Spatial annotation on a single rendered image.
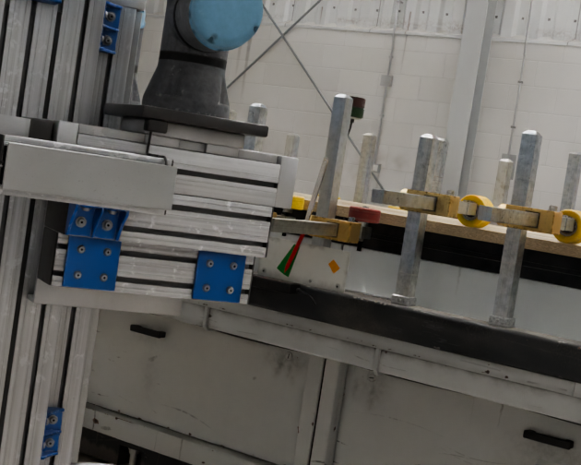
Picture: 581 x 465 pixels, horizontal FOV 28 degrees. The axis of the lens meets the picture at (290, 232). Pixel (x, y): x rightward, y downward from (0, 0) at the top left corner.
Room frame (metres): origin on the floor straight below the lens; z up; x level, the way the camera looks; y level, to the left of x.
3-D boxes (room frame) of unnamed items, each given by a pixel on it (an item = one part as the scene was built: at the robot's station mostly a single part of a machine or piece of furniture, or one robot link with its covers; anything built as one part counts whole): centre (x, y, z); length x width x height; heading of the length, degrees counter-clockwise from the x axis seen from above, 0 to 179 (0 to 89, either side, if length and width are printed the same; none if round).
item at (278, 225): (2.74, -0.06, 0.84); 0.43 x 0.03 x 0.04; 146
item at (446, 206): (2.69, -0.31, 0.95); 0.13 x 0.06 x 0.05; 56
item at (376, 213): (2.92, -0.18, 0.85); 0.08 x 0.08 x 0.11
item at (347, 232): (2.83, -0.10, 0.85); 0.13 x 0.06 x 0.05; 56
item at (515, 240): (2.57, -0.50, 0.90); 0.03 x 0.03 x 0.48; 56
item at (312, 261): (2.84, -0.04, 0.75); 0.26 x 0.01 x 0.10; 56
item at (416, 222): (2.70, -0.29, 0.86); 0.03 x 0.03 x 0.48; 56
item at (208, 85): (1.99, 0.21, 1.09); 0.15 x 0.15 x 0.10
